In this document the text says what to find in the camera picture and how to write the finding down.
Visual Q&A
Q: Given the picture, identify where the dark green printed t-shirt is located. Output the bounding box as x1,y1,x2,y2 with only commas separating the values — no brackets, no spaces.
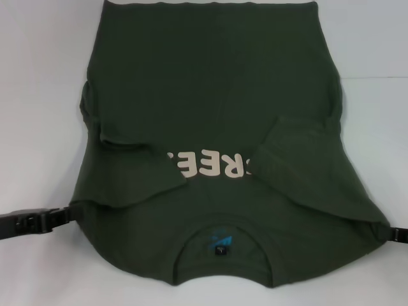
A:
69,0,390,277

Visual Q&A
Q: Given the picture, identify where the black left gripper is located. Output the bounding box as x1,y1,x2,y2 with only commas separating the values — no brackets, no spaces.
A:
0,206,82,236

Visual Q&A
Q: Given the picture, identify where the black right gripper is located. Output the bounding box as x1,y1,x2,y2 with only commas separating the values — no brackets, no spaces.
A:
370,222,408,245

